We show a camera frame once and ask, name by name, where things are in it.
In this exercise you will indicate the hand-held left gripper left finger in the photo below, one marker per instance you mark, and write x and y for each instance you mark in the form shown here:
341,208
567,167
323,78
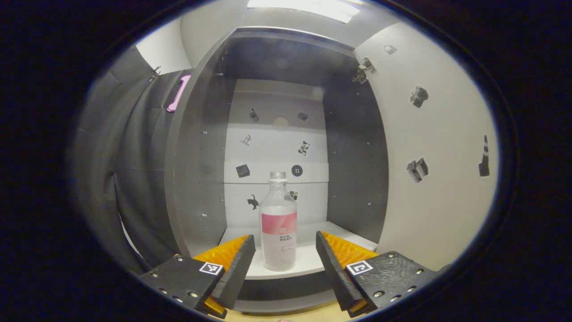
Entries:
237,273

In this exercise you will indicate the beige cabinet door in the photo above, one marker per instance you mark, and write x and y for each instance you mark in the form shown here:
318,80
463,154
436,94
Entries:
447,201

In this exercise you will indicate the large ceiling light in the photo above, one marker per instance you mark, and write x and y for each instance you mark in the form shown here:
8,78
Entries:
308,9

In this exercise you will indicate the clear bottle with pink label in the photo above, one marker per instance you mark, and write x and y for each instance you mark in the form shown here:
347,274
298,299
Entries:
278,241

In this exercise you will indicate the grey cabinet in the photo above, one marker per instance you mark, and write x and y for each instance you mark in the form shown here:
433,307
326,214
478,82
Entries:
196,179

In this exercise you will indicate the black backdrop cloth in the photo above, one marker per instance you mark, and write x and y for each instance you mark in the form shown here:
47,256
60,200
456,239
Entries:
111,156

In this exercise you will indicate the metal door hinge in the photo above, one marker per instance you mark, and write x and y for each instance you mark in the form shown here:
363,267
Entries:
363,71

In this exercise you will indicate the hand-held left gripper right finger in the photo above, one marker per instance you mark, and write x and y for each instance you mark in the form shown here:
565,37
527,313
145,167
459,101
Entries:
335,273

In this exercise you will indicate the white cabinet shelf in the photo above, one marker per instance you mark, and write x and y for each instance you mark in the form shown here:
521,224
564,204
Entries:
308,261

